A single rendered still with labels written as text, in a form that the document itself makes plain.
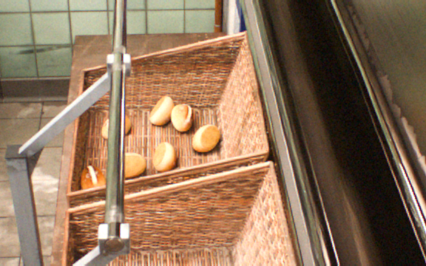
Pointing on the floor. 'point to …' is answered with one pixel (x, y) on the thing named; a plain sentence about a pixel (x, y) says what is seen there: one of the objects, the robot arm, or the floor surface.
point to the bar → (21, 163)
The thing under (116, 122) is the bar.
